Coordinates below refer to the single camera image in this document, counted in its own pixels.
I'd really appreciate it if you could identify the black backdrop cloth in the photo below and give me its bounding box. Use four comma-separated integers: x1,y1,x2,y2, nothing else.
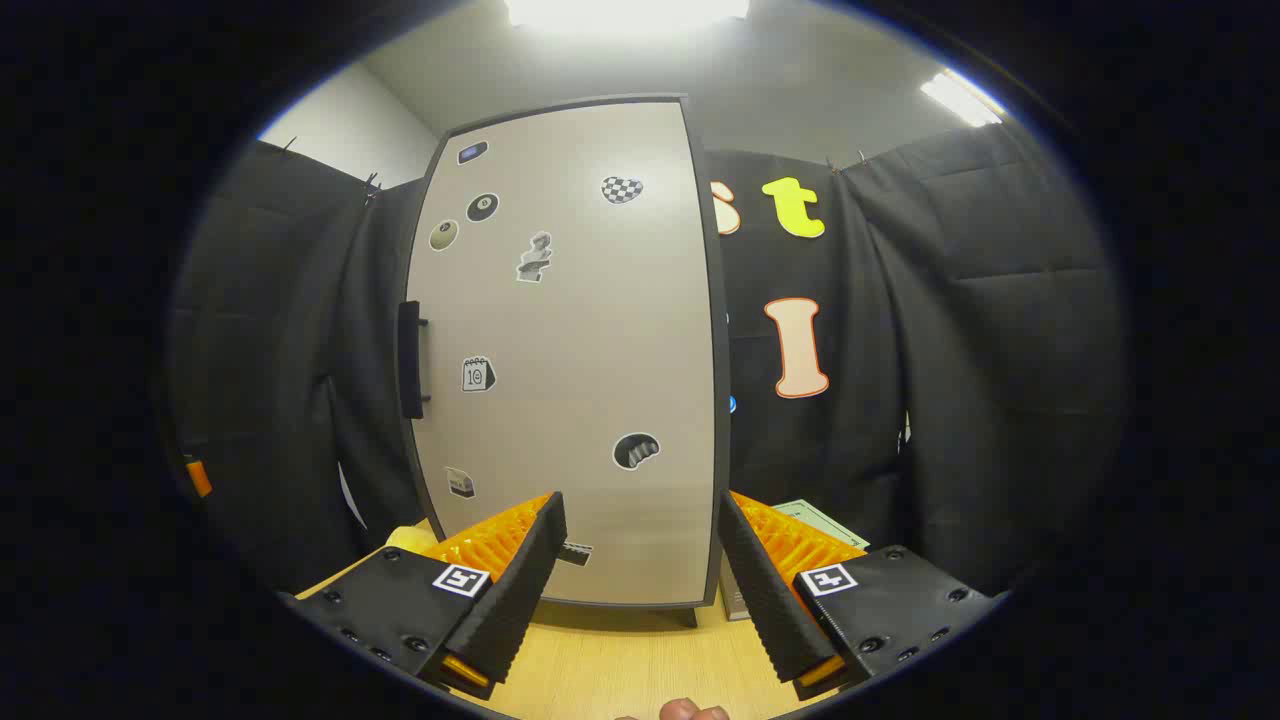
168,135,1133,601

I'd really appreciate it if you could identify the grey book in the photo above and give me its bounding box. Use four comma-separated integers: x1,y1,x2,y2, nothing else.
720,555,753,623

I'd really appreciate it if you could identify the green book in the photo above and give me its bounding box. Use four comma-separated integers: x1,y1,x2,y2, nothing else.
772,498,871,551

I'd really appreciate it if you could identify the black door handle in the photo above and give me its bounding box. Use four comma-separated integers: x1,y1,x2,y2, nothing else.
398,300,431,421

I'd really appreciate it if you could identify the long ceiling light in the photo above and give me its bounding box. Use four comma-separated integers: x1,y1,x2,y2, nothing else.
920,68,1006,128

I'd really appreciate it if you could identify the wide ceiling light panel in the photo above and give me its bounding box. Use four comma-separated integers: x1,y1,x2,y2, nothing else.
503,0,751,29

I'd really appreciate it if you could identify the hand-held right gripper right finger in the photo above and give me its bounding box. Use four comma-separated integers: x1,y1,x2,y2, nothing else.
716,488,1001,701

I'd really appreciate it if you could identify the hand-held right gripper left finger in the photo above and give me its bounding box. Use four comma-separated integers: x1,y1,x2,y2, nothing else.
290,490,569,701

